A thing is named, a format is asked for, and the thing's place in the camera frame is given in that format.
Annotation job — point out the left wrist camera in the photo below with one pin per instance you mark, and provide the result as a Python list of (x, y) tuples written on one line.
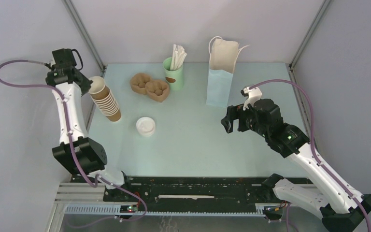
[(64, 58)]

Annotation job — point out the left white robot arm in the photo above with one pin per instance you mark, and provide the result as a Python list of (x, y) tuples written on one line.
[(76, 152)]

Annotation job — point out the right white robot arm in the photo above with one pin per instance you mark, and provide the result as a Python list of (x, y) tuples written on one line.
[(340, 207)]

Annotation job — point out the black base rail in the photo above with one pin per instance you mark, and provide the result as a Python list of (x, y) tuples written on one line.
[(177, 196)]

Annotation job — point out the brown pulp cup carrier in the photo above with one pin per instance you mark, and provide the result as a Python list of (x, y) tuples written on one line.
[(157, 90)]

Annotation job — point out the brown paper coffee cup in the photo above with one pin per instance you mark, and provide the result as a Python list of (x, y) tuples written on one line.
[(98, 89)]

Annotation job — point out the green cup holder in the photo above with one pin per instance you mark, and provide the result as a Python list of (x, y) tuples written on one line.
[(174, 78)]

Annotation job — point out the light blue paper bag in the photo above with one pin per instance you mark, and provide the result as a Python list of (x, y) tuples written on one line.
[(222, 62)]

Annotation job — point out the stack of brown paper cups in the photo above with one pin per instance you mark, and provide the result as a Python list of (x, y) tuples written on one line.
[(108, 106)]

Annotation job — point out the white wrapped straws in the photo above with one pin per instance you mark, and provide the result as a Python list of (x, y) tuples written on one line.
[(178, 56)]

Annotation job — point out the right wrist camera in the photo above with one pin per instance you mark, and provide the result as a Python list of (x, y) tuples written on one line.
[(252, 96)]

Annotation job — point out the stack of white lids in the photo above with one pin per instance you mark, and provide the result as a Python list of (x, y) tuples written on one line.
[(146, 126)]

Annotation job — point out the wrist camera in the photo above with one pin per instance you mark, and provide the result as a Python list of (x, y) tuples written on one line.
[(64, 58), (252, 96)]

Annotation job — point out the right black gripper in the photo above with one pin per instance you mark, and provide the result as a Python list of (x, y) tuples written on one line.
[(233, 113)]

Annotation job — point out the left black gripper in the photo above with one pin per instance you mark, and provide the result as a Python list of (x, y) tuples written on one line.
[(86, 85)]

